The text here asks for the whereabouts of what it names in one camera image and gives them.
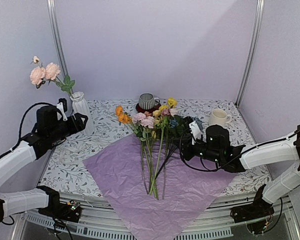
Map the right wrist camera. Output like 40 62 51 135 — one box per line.
189 117 203 145

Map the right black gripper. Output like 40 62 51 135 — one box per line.
173 134 223 164

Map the floral patterned table mat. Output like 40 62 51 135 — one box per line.
39 99 271 199

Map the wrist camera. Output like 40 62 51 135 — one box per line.
189 117 203 145
56 98 68 122

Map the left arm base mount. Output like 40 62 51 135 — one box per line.
38 201 82 223

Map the white ribbed vase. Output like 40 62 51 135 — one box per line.
69 91 96 136

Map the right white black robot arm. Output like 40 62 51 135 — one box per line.
176 122 300 218

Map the bright yellow flower stem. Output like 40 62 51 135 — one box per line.
152 97 178 118

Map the dark red coaster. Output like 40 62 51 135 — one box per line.
135 103 161 113

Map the left aluminium frame post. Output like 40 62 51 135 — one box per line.
46 0 68 77

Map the peach pink rose stem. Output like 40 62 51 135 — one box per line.
29 55 76 97

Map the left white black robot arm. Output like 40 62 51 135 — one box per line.
0 98 89 223

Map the white printed ribbon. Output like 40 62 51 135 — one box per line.
59 147 82 165

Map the purple wrapping paper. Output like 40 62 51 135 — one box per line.
82 134 238 240

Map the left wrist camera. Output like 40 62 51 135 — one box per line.
56 98 68 122

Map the cream white mug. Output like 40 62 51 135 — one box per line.
208 108 232 127

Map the aluminium frame post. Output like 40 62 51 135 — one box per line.
46 0 68 77
235 0 265 109

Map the mauve pink flower stem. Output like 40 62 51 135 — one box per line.
157 107 178 200

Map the blue fabric flower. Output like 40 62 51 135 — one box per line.
168 115 203 139

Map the pale yellow rose stem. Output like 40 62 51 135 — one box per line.
149 116 169 200

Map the orange flower stem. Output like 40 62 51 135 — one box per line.
115 105 146 142

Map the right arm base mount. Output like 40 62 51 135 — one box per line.
230 199 275 223

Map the aluminium front rail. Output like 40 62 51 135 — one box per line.
11 193 300 240

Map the right aluminium frame post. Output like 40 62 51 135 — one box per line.
235 0 265 109

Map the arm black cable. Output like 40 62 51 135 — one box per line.
0 101 58 166
178 123 300 173

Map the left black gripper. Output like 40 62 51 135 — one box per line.
48 112 89 144

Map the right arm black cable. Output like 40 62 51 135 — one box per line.
178 123 300 173

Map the striped grey mug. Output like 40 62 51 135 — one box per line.
138 93 160 110

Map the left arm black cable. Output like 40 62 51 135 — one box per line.
0 101 58 166

